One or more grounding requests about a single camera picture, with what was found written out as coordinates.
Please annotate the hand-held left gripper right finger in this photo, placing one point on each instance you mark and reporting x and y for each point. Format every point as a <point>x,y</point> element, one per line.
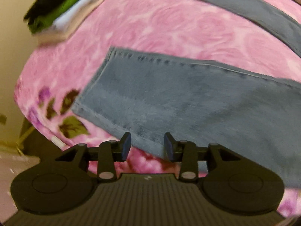
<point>168,148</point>

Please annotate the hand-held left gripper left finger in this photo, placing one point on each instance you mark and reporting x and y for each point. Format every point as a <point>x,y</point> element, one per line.
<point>127,146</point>

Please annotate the blue jeans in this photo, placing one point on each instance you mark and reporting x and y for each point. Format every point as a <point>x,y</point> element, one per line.
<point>164,98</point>

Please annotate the pink floral blanket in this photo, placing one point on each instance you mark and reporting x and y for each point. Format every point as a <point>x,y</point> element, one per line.
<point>152,23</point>

